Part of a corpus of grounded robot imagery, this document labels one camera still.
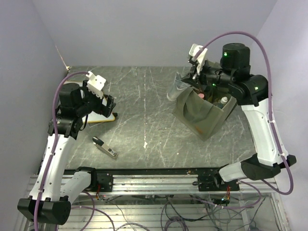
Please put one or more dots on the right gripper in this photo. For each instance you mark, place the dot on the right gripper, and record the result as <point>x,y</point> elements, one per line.
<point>206,64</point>

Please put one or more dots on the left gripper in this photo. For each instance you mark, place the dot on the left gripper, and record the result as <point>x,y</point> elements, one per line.
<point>101,108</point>

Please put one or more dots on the amber bottle white cap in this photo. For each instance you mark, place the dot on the amber bottle white cap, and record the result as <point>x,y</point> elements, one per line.
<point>224,100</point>

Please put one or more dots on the tall clear square bottle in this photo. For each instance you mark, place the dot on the tall clear square bottle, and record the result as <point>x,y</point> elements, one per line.
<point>220,105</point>

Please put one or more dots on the green canvas bag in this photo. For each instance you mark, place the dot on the green canvas bag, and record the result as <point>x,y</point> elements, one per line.
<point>203,117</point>

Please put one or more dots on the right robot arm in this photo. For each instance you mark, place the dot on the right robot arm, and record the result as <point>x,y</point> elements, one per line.
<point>251,93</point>

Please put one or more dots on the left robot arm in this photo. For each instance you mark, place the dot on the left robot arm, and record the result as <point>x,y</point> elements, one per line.
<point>49,202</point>

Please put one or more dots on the yellow-framed whiteboard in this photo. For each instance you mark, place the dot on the yellow-framed whiteboard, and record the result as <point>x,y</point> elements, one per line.
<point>96,118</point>

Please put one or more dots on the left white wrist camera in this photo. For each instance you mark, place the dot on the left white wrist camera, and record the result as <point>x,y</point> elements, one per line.
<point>96,84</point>

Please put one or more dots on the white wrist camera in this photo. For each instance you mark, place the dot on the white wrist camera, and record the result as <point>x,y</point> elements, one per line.
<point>96,84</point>
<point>198,55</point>

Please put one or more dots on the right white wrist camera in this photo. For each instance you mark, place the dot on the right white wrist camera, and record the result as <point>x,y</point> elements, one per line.
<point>198,55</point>

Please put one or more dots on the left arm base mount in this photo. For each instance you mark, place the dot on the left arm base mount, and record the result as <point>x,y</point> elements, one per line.
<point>105,181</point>

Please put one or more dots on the aluminium rail frame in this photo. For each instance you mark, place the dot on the aluminium rail frame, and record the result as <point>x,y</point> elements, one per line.
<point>166,200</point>

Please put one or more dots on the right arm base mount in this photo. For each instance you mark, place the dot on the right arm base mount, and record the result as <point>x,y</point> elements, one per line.
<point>210,180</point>

